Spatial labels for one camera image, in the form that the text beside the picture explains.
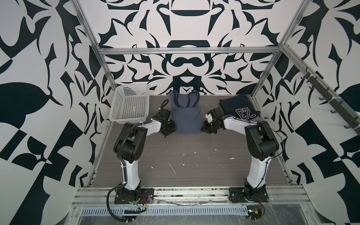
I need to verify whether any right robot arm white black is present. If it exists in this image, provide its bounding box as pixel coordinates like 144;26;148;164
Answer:
202;108;280;203

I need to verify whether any black wall hook rack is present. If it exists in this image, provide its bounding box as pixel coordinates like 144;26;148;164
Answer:
301;67;360;136

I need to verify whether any white slotted cable duct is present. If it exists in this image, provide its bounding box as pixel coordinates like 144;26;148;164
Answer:
81;205;248;216

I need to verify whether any white plastic laundry basket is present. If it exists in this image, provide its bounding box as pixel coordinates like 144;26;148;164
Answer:
109;84;150;124

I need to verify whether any grey blue printed tank top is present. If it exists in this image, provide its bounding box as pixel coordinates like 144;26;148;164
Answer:
169;90;203;134

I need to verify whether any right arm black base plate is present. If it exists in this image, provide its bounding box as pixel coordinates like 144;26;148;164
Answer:
229;186;269;203

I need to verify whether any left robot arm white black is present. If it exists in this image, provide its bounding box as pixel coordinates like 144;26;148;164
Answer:
113;108;177;202

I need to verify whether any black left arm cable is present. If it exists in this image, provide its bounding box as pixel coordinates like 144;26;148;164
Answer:
106;184;141;223

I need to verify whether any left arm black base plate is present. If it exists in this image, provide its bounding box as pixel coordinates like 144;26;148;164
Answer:
114;187;154;204

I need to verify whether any navy tank top red trim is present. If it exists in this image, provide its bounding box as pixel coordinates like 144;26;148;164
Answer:
219;94;262;122

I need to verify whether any small green circuit board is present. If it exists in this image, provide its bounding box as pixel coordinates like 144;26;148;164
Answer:
246;205;264;221

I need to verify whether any aluminium frame enclosure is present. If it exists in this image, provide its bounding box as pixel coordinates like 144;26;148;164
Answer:
75;1;360;190

